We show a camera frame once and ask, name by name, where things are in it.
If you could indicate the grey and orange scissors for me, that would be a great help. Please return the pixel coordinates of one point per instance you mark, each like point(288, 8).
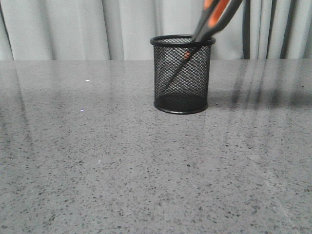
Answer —
point(215, 17)

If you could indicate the black mesh pen bucket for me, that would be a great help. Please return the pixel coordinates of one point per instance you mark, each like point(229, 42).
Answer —
point(181, 73)

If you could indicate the light grey curtain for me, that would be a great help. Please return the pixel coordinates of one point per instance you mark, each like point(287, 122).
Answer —
point(122, 29)

